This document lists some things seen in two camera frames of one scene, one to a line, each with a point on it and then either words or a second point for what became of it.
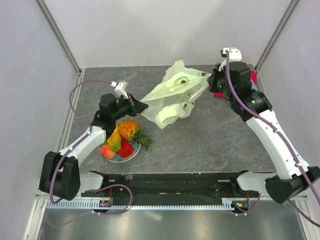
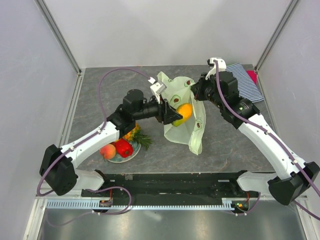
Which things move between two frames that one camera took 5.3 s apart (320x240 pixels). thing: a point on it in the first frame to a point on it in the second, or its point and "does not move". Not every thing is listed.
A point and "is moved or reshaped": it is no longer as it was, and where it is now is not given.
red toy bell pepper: [126, 149] does not move
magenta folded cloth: [254, 77] does not move
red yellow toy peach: [107, 152] does not move
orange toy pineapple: [130, 129] does not move
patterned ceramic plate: [118, 159] does not move
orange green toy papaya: [114, 140] to [185, 110]
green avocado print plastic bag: [181, 87] is moved or reshaped
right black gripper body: [218, 82] to [204, 92]
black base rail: [169, 188] does not move
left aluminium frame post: [51, 21] does not move
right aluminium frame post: [278, 29] does not move
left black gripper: [136, 107] to [166, 113]
